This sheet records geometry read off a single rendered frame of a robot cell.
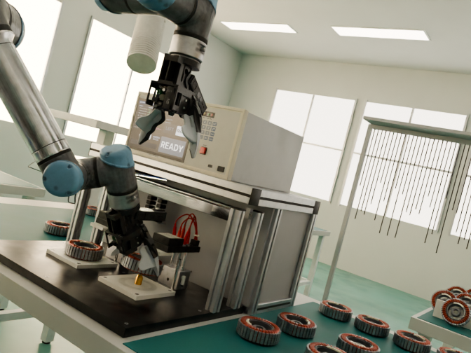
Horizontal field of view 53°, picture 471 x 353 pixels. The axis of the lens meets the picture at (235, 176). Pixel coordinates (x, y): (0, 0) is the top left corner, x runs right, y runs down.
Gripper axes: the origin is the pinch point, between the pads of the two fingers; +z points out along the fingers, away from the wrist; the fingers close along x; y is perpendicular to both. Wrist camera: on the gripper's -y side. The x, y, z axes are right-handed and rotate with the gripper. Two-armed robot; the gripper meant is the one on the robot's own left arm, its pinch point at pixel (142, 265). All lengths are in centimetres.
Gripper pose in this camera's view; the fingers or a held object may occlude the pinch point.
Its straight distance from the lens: 134.3
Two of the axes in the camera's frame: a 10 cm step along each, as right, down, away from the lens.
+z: 0.6, 9.0, 4.3
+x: 8.0, 2.2, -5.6
